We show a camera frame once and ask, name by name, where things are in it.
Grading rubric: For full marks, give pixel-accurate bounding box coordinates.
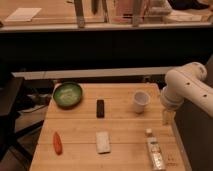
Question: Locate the pale yellow pusher gripper finger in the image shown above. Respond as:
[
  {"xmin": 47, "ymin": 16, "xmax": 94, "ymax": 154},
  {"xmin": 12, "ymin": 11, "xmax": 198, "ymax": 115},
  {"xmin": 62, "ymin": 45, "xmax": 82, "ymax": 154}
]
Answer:
[{"xmin": 162, "ymin": 109, "xmax": 175, "ymax": 125}]

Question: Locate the black eraser block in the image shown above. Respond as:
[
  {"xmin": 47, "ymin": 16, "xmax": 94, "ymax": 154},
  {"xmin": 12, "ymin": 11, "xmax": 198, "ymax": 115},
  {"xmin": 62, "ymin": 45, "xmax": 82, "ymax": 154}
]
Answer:
[{"xmin": 96, "ymin": 99, "xmax": 105, "ymax": 118}]

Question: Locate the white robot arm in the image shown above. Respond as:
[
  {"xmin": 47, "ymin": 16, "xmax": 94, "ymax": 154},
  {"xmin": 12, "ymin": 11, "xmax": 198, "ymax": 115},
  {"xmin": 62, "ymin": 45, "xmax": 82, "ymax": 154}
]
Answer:
[{"xmin": 160, "ymin": 62, "xmax": 213, "ymax": 125}]

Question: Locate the white paper cup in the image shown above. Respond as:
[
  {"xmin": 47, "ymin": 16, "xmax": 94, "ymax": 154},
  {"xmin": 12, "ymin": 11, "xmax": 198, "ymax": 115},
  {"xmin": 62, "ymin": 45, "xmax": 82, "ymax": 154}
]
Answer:
[{"xmin": 133, "ymin": 91, "xmax": 150, "ymax": 113}]

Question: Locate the clear plastic bottle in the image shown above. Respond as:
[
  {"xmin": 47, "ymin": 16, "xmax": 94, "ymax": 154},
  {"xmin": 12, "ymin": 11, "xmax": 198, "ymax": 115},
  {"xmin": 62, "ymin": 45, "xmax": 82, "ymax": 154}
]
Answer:
[{"xmin": 145, "ymin": 128, "xmax": 166, "ymax": 171}]

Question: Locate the white sponge block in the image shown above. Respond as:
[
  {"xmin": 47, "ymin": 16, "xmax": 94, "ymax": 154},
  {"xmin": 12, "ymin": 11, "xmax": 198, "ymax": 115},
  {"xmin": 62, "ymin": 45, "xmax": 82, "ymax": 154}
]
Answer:
[{"xmin": 96, "ymin": 131, "xmax": 111, "ymax": 154}]

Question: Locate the green bowl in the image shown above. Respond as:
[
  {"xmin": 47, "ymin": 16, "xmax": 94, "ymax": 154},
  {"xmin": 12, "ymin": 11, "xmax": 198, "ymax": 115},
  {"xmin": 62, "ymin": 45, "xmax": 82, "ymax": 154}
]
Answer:
[{"xmin": 53, "ymin": 82, "xmax": 83, "ymax": 108}]

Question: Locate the orange carrot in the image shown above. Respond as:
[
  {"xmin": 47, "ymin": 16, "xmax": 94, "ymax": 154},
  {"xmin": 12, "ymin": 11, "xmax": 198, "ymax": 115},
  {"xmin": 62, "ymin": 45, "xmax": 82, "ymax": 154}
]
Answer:
[{"xmin": 53, "ymin": 132, "xmax": 63, "ymax": 155}]

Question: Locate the white paper sheet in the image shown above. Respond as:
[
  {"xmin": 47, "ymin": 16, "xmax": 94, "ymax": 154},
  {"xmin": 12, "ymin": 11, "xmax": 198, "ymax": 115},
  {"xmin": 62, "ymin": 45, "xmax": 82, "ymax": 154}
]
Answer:
[{"xmin": 5, "ymin": 8, "xmax": 41, "ymax": 22}]

